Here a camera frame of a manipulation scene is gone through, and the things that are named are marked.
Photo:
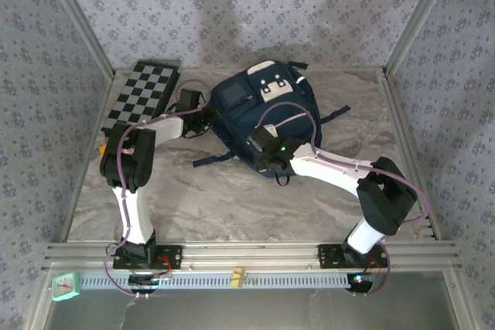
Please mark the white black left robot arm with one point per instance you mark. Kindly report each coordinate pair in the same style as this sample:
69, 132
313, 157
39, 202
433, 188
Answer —
133, 214

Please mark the aluminium mounting rail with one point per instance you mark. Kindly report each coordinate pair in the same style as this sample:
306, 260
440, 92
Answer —
251, 256

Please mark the yellow clip on duct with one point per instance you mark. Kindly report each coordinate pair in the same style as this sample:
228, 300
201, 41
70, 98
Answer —
238, 277

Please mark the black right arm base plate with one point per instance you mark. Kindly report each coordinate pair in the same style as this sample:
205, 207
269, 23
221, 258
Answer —
328, 256

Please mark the small yellow block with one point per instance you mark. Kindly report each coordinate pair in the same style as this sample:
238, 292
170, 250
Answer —
103, 150

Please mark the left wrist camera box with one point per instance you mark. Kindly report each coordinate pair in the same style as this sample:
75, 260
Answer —
189, 99

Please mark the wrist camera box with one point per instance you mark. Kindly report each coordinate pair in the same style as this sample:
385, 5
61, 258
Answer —
189, 99
261, 137

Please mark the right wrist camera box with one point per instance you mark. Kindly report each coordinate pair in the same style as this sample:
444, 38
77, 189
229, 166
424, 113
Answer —
261, 137

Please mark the black grey folding chessboard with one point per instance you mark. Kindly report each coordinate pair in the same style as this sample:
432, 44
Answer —
143, 92

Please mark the aluminium side rail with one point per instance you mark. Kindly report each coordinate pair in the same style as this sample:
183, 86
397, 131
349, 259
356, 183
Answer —
396, 94
100, 113

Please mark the navy blue school backpack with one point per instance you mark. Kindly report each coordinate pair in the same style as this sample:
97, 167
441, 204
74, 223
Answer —
278, 117

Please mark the aluminium frame post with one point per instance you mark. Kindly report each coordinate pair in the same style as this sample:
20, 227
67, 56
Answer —
80, 17
418, 17

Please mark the teal alarm clock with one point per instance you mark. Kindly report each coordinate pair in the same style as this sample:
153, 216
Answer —
65, 286

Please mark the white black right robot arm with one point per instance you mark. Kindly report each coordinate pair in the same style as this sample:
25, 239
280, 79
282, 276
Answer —
328, 167

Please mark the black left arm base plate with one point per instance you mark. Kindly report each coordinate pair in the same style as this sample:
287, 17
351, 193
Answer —
174, 256

